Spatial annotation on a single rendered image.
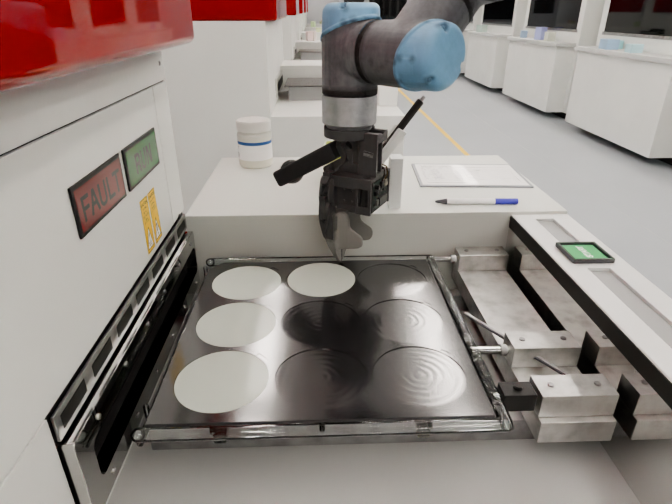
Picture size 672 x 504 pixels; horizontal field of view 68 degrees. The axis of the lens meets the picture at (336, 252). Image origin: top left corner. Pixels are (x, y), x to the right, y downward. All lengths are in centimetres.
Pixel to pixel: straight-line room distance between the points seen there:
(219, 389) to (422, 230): 44
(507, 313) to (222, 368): 39
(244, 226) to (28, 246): 45
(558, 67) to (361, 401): 672
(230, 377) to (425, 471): 23
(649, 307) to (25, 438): 62
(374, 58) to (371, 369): 36
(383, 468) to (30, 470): 33
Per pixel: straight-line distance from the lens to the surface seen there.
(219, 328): 65
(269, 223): 81
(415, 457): 60
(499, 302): 76
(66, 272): 48
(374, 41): 62
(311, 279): 74
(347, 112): 67
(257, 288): 73
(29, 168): 44
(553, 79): 711
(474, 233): 86
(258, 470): 58
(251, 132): 104
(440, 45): 58
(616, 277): 73
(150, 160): 68
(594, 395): 59
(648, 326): 63
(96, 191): 53
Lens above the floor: 126
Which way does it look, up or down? 26 degrees down
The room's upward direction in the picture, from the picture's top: straight up
